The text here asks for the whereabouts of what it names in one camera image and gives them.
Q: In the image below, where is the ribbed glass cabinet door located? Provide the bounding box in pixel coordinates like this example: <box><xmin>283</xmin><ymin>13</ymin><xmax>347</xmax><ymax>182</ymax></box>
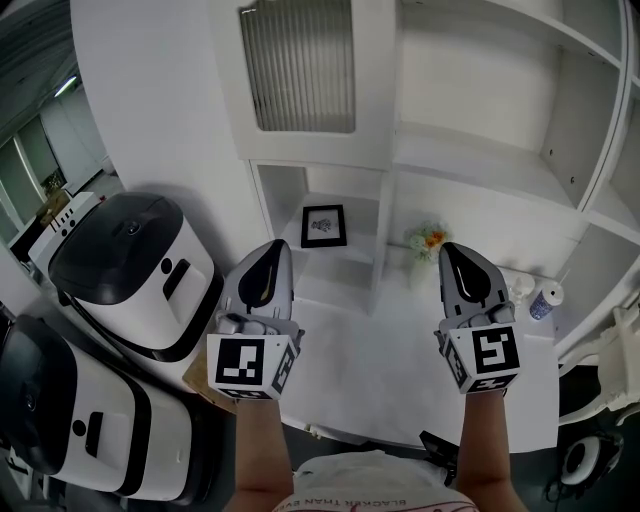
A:
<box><xmin>208</xmin><ymin>0</ymin><xmax>400</xmax><ymax>165</ymax></box>

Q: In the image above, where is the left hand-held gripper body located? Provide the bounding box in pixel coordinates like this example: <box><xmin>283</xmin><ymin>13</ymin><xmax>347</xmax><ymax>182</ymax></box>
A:
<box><xmin>206</xmin><ymin>312</ymin><xmax>307</xmax><ymax>401</ymax></box>

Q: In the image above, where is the person's right forearm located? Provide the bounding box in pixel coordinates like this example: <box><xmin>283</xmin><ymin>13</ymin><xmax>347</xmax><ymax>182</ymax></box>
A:
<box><xmin>456</xmin><ymin>388</ymin><xmax>517</xmax><ymax>512</ymax></box>

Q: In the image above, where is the white black-topped robot unit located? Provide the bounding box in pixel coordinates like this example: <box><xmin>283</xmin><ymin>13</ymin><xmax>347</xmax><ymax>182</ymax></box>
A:
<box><xmin>26</xmin><ymin>191</ymin><xmax>225</xmax><ymax>365</ymax></box>
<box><xmin>0</xmin><ymin>313</ymin><xmax>217</xmax><ymax>507</ymax></box>

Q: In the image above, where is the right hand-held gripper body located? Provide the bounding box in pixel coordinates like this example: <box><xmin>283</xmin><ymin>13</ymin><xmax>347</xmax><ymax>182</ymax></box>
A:
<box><xmin>432</xmin><ymin>301</ymin><xmax>522</xmax><ymax>397</ymax></box>

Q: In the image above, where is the ceiling light strip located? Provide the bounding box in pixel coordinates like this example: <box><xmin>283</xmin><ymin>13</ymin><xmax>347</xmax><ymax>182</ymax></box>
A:
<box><xmin>51</xmin><ymin>73</ymin><xmax>80</xmax><ymax>100</ymax></box>

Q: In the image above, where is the person's left forearm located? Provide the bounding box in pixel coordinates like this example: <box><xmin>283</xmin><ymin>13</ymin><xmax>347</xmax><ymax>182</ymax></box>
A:
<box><xmin>228</xmin><ymin>396</ymin><xmax>297</xmax><ymax>512</ymax></box>

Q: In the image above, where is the small clear glass cup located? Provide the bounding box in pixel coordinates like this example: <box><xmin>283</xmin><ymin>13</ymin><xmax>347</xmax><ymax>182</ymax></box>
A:
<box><xmin>508</xmin><ymin>276</ymin><xmax>532</xmax><ymax>307</ymax></box>

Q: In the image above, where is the black framed picture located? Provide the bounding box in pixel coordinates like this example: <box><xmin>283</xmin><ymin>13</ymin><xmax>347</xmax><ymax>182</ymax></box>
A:
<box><xmin>299</xmin><ymin>203</ymin><xmax>349</xmax><ymax>250</ymax></box>

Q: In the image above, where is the blue patterned cup with straw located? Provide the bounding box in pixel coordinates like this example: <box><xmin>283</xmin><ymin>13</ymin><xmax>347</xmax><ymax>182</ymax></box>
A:
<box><xmin>527</xmin><ymin>268</ymin><xmax>571</xmax><ymax>322</ymax></box>

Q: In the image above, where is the person's white shirt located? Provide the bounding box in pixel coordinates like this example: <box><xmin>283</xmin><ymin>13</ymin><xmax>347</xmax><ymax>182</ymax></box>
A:
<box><xmin>268</xmin><ymin>448</ymin><xmax>482</xmax><ymax>512</ymax></box>

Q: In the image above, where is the brown cardboard box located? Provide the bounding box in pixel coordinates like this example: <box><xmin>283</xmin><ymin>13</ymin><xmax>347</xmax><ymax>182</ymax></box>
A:
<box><xmin>181</xmin><ymin>356</ymin><xmax>240</xmax><ymax>417</ymax></box>

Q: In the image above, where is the white wall cabinet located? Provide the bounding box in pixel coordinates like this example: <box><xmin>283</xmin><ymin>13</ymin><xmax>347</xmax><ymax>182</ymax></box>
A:
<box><xmin>248</xmin><ymin>158</ymin><xmax>395</xmax><ymax>317</ymax></box>

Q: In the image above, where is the black waist device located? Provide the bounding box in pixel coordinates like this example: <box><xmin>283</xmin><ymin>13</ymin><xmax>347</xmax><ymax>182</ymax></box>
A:
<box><xmin>417</xmin><ymin>428</ymin><xmax>460</xmax><ymax>490</ymax></box>

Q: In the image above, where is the white desk with hutch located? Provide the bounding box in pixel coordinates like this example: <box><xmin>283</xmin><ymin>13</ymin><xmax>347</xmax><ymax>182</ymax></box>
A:
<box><xmin>206</xmin><ymin>0</ymin><xmax>640</xmax><ymax>452</ymax></box>

